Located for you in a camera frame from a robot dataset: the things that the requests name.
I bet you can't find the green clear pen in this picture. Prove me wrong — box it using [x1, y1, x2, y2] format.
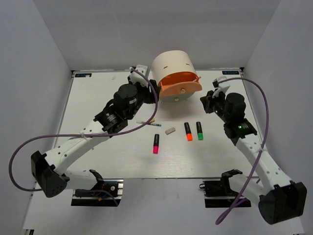
[136, 121, 161, 127]

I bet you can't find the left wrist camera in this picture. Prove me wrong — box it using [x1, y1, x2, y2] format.
[129, 65, 149, 84]

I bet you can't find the green highlighter marker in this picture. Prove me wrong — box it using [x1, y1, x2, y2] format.
[196, 121, 203, 141]

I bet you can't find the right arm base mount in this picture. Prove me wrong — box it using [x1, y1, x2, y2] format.
[199, 169, 242, 208]

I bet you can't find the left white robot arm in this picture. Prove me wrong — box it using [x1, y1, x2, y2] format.
[31, 78, 160, 198]

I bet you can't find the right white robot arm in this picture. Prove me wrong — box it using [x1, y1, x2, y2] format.
[200, 91, 307, 225]

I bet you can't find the left blue table label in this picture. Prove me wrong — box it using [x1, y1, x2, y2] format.
[75, 73, 92, 78]

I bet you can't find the right blue table label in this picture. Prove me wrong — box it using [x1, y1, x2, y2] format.
[222, 70, 240, 75]

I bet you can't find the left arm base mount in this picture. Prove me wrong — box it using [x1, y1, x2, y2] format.
[71, 179, 124, 207]

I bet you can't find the grey white eraser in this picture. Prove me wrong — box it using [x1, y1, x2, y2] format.
[165, 127, 176, 135]

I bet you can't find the orange top drawer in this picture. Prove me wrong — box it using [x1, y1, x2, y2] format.
[158, 72, 202, 95]

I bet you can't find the orange highlighter marker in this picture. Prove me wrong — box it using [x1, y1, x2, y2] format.
[184, 122, 193, 141]

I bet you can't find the blue table label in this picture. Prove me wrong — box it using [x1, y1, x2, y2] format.
[75, 73, 92, 78]
[222, 70, 240, 75]

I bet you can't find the cream cylindrical drawer organizer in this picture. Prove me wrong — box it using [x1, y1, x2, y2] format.
[151, 50, 197, 88]

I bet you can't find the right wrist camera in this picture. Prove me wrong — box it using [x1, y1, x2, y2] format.
[212, 75, 230, 97]

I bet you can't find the pink highlighter marker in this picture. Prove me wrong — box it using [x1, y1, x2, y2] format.
[153, 134, 159, 154]

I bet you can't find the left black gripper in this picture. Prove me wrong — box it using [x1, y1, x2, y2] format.
[127, 75, 161, 120]

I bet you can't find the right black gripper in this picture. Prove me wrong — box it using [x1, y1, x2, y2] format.
[201, 89, 231, 123]

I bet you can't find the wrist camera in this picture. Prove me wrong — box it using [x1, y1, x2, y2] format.
[212, 75, 230, 97]
[129, 65, 149, 84]

